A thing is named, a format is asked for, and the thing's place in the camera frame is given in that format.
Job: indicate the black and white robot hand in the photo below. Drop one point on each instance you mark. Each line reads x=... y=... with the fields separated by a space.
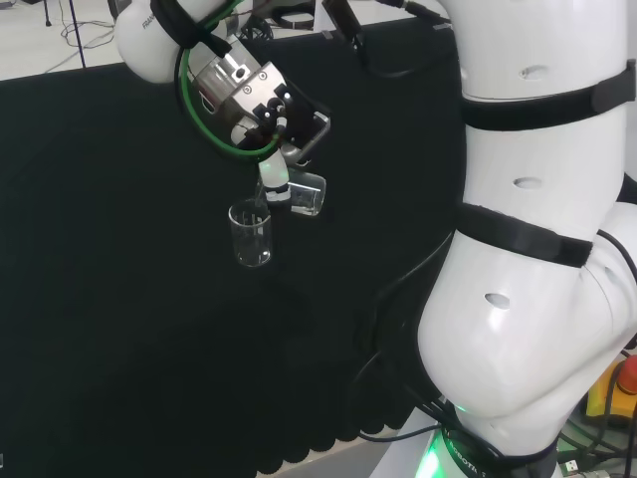
x=303 y=124

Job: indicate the small clear glass beaker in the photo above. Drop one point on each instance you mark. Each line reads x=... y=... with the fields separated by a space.
x=308 y=191

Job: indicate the clear glass beaker with markings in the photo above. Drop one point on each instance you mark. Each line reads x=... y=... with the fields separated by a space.
x=251 y=249

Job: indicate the black tripod leg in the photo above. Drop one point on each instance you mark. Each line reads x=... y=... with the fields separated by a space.
x=77 y=35

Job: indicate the black bench cloth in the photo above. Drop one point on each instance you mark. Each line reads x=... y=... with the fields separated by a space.
x=124 y=299

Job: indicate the yellow stop button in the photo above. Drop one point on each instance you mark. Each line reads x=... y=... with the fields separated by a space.
x=604 y=398

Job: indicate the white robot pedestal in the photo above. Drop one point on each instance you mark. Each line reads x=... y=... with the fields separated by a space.
x=408 y=453

